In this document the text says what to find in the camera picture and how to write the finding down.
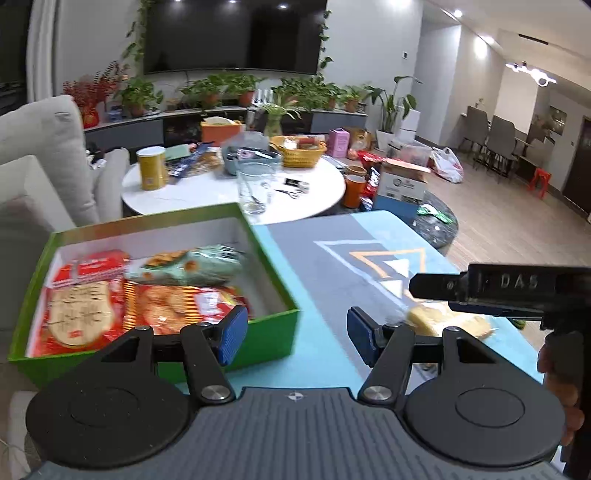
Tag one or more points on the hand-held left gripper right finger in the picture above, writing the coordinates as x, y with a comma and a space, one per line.
360, 334

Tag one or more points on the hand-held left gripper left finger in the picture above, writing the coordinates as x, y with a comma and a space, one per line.
233, 334

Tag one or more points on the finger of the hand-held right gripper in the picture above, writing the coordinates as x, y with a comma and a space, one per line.
434, 286
498, 310

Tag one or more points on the bread loaf packet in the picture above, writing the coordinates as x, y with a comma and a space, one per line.
438, 318

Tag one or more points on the green cardboard box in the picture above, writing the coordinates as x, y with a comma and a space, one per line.
277, 337

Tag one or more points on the red-orange round cracker packet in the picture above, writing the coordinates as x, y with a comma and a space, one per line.
175, 307

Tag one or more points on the light green cracker packet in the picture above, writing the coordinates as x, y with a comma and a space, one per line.
194, 265

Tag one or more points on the red snack packet white stripe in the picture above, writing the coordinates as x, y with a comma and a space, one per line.
101, 263

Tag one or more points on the red packet with beige cracker print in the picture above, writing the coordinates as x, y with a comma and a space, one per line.
78, 314

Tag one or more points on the person's right hand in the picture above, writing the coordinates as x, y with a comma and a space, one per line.
570, 424

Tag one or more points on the dark marble round table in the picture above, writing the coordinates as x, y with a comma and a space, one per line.
434, 233

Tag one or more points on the green sachets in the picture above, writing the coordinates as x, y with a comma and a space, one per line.
434, 213

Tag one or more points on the blue and grey table mat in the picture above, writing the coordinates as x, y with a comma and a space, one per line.
314, 277

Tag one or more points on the white cardboard box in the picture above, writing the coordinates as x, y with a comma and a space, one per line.
399, 189

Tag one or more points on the red plastic stool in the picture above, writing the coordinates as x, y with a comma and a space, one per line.
540, 180

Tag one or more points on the white plastic bag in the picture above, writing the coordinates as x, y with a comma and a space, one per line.
448, 166

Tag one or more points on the orange mug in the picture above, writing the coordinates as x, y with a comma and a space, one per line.
354, 191

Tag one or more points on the clear storage bin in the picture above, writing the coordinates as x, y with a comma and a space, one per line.
415, 154

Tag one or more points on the red foil bags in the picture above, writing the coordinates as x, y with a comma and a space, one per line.
371, 159

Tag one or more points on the clear glass cup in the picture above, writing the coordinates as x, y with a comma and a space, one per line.
256, 189

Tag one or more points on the scissors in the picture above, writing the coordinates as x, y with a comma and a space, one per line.
288, 194

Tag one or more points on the grey dining chair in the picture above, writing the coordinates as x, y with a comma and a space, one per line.
475, 129
501, 141

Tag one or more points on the round white coffee table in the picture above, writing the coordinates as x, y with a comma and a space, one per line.
314, 184

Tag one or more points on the white air purifier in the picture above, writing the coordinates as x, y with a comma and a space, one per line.
408, 127

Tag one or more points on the brown paper bag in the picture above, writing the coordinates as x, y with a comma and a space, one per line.
360, 138

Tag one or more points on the grey-blue bowl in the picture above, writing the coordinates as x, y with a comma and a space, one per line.
231, 164

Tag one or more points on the pink carton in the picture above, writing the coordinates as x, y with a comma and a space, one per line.
338, 144

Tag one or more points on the tall plant in white pot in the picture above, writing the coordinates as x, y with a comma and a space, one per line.
385, 120

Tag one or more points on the dark blue flat packet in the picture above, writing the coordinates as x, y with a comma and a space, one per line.
189, 166

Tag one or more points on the yellow tin can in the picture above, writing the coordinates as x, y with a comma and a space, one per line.
152, 170

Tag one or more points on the yellow woven basket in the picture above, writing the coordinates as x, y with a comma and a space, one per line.
298, 157

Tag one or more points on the orange tissue box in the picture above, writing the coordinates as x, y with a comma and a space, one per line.
219, 134

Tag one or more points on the potted green plant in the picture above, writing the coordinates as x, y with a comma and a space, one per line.
246, 92
210, 92
309, 92
352, 101
137, 99

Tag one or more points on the ceiling lamp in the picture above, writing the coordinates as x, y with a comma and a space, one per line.
531, 74

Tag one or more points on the plant in glass vase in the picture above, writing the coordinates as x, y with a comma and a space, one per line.
272, 120

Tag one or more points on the grey television cabinet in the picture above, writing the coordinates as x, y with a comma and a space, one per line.
138, 131

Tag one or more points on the green trailing vine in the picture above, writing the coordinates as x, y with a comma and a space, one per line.
324, 64

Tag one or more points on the grey armchair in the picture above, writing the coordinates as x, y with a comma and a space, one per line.
37, 138

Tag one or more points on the red berry branches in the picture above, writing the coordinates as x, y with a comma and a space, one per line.
92, 87

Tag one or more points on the white curtain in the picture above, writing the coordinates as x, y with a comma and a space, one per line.
41, 46

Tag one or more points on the dark window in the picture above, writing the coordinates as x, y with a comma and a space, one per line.
11, 46

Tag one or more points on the wall-mounted television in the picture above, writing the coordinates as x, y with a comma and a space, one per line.
231, 37

